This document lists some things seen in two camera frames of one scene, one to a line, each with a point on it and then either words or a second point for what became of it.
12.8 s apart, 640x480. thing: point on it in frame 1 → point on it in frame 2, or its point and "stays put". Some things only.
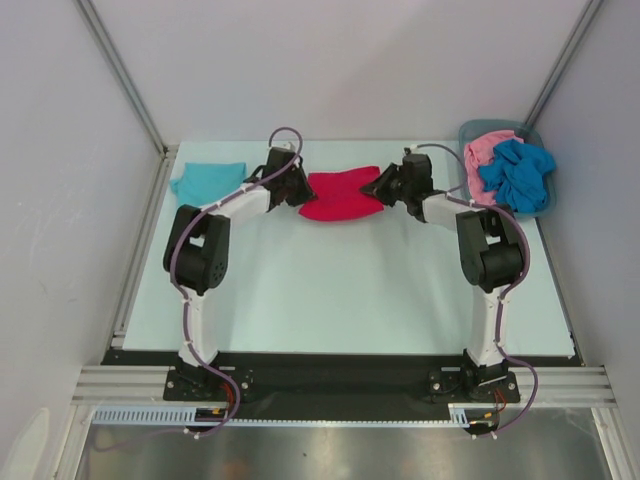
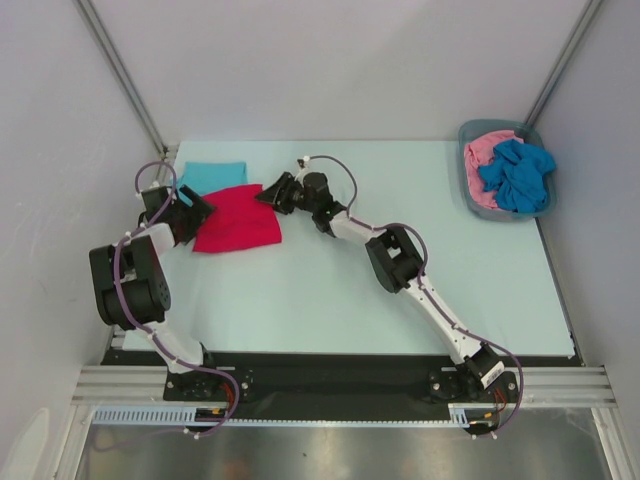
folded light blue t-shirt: [203, 181] stays put
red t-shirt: [339, 195] → [239, 221]
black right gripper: [391, 181] → [288, 193]
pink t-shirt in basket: [478, 151] stays put
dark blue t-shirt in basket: [519, 176] stays put
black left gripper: [305, 193] → [199, 212]
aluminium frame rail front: [114, 384] stays put
